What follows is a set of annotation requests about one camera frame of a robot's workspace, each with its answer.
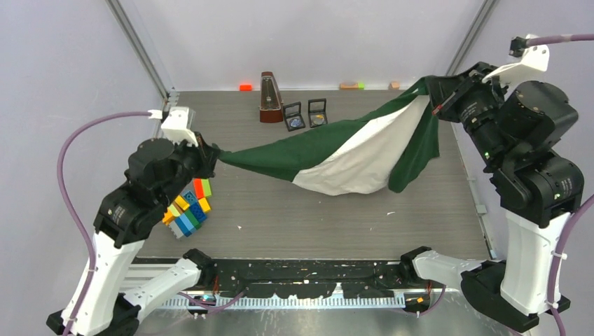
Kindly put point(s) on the light green wooden block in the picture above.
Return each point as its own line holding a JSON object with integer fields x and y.
{"x": 205, "y": 187}

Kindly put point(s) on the tan and green block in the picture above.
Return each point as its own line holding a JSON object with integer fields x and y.
{"x": 352, "y": 86}

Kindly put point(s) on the pile of colourful toy bricks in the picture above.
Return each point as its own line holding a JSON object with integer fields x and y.
{"x": 186, "y": 215}

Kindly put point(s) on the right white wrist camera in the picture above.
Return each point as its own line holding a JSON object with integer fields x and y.
{"x": 530, "y": 59}

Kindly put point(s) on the black box with blue brooch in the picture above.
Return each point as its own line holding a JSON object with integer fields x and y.
{"x": 292, "y": 115}

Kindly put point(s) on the green and white t-shirt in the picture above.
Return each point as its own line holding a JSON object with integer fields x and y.
{"x": 386, "y": 148}

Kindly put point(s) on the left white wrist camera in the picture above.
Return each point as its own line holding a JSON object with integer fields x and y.
{"x": 176, "y": 125}

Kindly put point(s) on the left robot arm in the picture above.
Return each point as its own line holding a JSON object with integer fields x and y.
{"x": 157, "y": 173}

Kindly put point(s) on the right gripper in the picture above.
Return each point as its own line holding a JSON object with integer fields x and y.
{"x": 447, "y": 99}

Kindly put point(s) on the brown wooden metronome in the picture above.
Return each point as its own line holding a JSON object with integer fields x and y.
{"x": 270, "y": 108}

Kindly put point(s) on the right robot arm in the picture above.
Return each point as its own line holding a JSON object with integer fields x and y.
{"x": 514, "y": 129}

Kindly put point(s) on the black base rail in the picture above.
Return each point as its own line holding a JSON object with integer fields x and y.
{"x": 308, "y": 279}

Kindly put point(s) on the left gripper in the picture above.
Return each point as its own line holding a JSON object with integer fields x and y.
{"x": 204, "y": 155}

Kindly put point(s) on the red wooden block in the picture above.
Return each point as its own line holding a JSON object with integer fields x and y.
{"x": 198, "y": 188}

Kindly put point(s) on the red block at wall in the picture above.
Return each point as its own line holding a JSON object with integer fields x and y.
{"x": 245, "y": 87}

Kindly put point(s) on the black box with gold brooch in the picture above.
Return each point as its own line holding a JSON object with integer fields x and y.
{"x": 317, "y": 112}

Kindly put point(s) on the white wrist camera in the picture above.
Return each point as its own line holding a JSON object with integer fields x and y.
{"x": 176, "y": 125}
{"x": 530, "y": 59}

